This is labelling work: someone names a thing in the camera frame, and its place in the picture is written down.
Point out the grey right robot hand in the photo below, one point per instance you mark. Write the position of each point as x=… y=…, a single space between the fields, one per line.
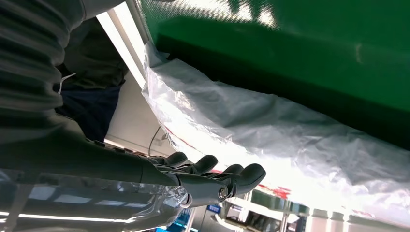
x=96 y=163

